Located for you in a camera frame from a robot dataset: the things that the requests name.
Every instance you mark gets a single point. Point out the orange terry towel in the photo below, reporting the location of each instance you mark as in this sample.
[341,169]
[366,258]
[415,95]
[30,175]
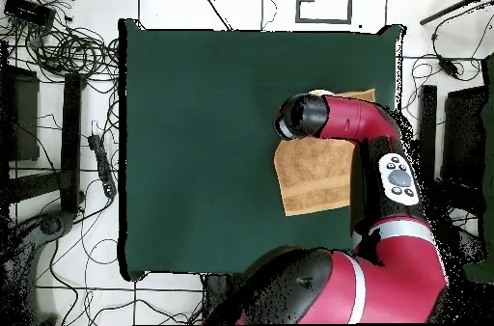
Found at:
[312,175]

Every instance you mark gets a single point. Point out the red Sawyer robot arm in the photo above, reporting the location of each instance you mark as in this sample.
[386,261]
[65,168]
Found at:
[359,117]

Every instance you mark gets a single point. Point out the black flat bar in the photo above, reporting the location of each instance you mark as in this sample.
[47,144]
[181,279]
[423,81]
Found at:
[71,141]
[427,125]

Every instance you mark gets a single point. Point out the dark green table cloth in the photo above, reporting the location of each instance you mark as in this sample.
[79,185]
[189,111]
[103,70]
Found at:
[193,148]

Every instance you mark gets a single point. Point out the black power strip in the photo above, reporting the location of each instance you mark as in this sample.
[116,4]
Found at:
[102,164]

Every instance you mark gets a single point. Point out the grey chair base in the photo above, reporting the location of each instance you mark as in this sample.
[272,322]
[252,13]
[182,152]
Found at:
[42,229]

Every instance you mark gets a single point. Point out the black panel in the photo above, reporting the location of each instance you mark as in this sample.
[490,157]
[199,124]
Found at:
[463,137]
[23,117]

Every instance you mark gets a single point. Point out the black power adapter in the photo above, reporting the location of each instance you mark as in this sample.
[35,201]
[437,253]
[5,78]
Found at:
[448,67]

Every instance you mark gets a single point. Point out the black rod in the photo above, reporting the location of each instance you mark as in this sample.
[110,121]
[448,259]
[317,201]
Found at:
[455,7]

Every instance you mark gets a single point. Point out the black rectangular box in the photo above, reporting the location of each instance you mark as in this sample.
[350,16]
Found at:
[29,11]

